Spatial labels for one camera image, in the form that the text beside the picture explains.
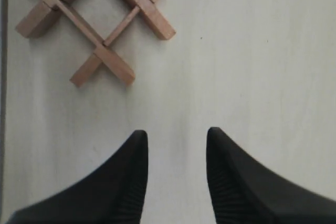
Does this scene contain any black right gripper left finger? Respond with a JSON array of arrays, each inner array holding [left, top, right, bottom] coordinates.
[[8, 130, 149, 223]]

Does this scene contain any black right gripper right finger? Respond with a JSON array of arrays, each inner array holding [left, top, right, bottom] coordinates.
[[206, 127, 335, 223]]

